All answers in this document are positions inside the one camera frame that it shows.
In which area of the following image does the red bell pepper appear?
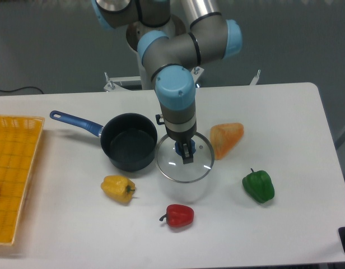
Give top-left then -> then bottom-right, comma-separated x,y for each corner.
159,204 -> 194,228

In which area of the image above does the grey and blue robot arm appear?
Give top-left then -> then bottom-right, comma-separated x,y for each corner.
92,1 -> 243,164

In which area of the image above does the green bell pepper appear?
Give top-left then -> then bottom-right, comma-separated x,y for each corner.
242,168 -> 275,203

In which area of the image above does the dark saucepan with blue handle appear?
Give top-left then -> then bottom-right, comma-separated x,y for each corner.
50,110 -> 157,172

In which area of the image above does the orange triangular bread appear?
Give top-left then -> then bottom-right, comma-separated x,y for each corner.
209,123 -> 244,160

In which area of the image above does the yellow woven basket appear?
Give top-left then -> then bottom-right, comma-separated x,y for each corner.
0,115 -> 45,245

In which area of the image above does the black cable on floor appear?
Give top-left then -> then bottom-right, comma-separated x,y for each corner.
0,86 -> 45,94

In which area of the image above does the glass lid with blue knob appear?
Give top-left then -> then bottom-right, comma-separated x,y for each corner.
155,132 -> 215,183

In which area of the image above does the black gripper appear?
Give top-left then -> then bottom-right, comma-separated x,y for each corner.
166,127 -> 197,164

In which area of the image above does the yellow bell pepper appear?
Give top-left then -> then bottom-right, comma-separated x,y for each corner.
101,175 -> 136,204

